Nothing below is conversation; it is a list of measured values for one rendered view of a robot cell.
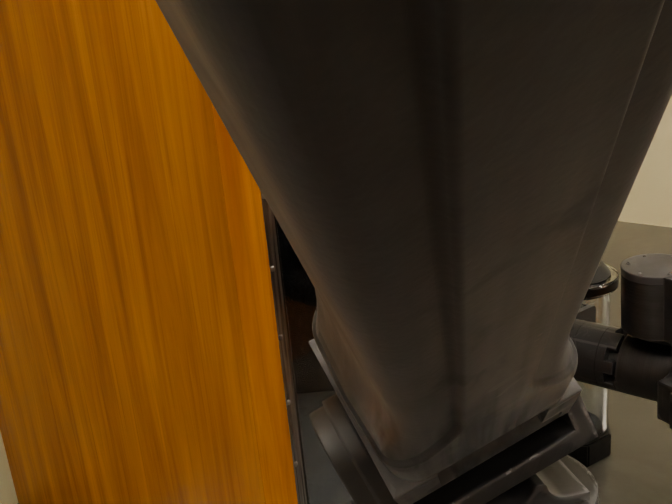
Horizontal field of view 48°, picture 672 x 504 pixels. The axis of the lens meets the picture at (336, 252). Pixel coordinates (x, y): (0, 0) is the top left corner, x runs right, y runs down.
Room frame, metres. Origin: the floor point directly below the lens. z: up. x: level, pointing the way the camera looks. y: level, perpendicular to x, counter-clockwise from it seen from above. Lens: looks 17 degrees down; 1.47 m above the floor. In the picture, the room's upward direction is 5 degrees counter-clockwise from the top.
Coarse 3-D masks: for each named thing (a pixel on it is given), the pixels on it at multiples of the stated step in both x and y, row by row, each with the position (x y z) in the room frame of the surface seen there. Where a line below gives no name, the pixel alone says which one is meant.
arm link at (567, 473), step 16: (560, 464) 0.25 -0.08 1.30; (576, 464) 0.26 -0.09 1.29; (528, 480) 0.24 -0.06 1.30; (544, 480) 0.24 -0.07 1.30; (560, 480) 0.24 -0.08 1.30; (576, 480) 0.24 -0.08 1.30; (592, 480) 0.25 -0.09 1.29; (512, 496) 0.24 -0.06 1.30; (528, 496) 0.23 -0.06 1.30; (544, 496) 0.23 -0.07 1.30; (560, 496) 0.23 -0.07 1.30; (576, 496) 0.23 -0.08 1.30; (592, 496) 0.24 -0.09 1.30
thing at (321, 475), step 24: (288, 264) 0.59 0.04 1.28; (288, 288) 0.59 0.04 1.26; (312, 288) 0.61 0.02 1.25; (288, 312) 0.59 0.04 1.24; (312, 312) 0.61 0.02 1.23; (288, 336) 0.59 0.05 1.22; (312, 336) 0.61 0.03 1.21; (312, 360) 0.61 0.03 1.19; (312, 384) 0.60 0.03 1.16; (312, 408) 0.60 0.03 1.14; (312, 432) 0.60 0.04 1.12; (312, 456) 0.60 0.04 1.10; (312, 480) 0.59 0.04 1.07; (336, 480) 0.62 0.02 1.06
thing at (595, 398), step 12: (612, 276) 0.79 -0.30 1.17; (600, 288) 0.77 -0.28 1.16; (588, 300) 0.77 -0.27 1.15; (600, 300) 0.78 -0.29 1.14; (600, 312) 0.78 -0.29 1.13; (588, 384) 0.77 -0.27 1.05; (588, 396) 0.77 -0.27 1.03; (600, 396) 0.78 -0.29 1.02; (588, 408) 0.77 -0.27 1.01; (600, 408) 0.78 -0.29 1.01; (600, 420) 0.78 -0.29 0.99; (600, 432) 0.78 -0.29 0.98
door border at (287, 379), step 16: (272, 224) 0.59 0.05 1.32; (272, 240) 0.58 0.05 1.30; (272, 256) 0.58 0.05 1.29; (272, 272) 0.58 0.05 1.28; (272, 288) 0.58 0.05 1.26; (288, 352) 0.59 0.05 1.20; (288, 368) 0.58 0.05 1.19; (288, 384) 0.58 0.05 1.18; (288, 400) 0.58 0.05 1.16; (288, 416) 0.58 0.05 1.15; (304, 480) 0.59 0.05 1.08; (304, 496) 0.59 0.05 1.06
